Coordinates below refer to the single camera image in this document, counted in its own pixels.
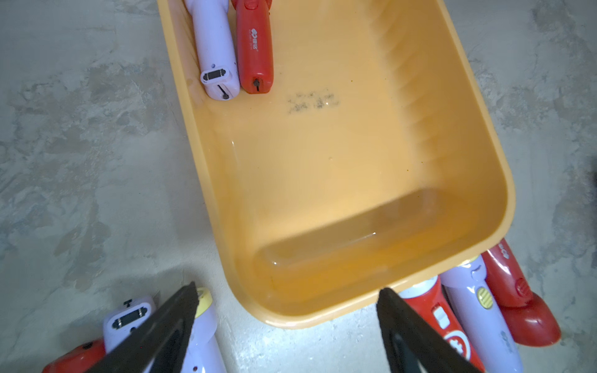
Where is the yellow plastic storage tray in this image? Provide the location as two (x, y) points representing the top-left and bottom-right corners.
(159, 1), (516, 329)

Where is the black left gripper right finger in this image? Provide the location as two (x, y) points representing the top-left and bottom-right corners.
(376, 288), (478, 372)

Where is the dark red flashlight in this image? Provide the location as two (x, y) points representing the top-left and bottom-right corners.
(232, 0), (275, 94)

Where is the purple flashlight yellow head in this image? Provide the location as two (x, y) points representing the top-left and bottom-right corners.
(103, 288), (226, 372)

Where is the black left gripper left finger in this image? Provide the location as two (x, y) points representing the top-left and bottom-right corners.
(89, 282), (199, 372)

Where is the red flashlight group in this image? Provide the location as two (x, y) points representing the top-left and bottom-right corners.
(42, 338), (106, 373)
(482, 239), (561, 348)

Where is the purple flashlight right group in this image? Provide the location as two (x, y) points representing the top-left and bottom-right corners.
(440, 256), (524, 372)

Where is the red flashlight white logo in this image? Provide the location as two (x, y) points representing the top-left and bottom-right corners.
(398, 276), (485, 372)

